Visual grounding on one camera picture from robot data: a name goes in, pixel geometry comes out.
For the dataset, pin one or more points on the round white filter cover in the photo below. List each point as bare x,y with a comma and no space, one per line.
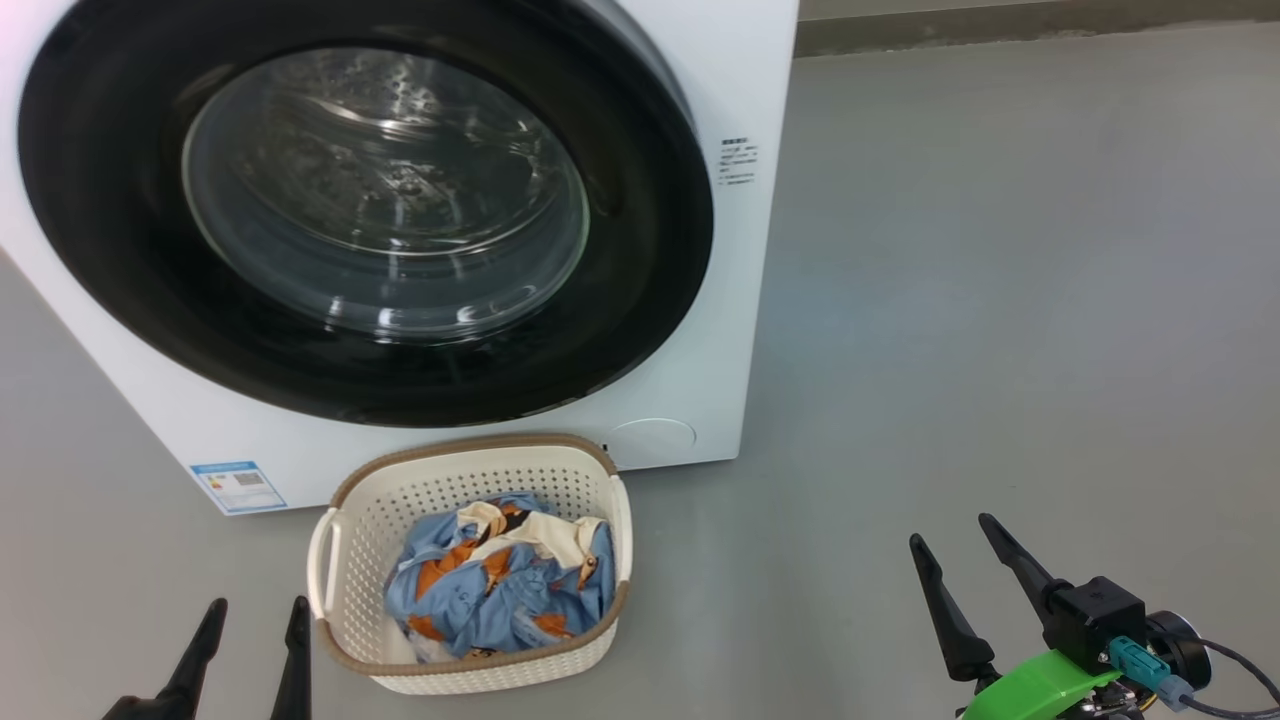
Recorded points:
652,443

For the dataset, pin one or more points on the blue energy label sticker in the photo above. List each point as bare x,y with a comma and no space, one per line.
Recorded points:
238,486

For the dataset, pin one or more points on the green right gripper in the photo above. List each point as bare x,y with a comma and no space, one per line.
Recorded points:
1040,690

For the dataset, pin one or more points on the black round glass washer door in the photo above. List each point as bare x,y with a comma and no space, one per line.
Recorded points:
120,200

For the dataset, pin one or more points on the small printed text sticker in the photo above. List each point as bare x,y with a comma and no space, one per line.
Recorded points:
739,160

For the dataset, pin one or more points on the cream perforated laundry basket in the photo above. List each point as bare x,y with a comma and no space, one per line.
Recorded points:
360,530

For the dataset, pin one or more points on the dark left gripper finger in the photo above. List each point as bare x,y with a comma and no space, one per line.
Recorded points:
296,670
200,660

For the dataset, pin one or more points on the white front-load washing machine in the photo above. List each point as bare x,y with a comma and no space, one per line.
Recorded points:
700,330

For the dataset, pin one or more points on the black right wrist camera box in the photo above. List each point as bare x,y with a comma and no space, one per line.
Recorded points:
1100,615

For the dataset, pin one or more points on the blue and orange clothes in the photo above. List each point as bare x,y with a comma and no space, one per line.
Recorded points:
500,600

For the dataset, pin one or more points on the grey wall baseboard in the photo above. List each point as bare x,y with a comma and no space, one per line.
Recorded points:
1000,30

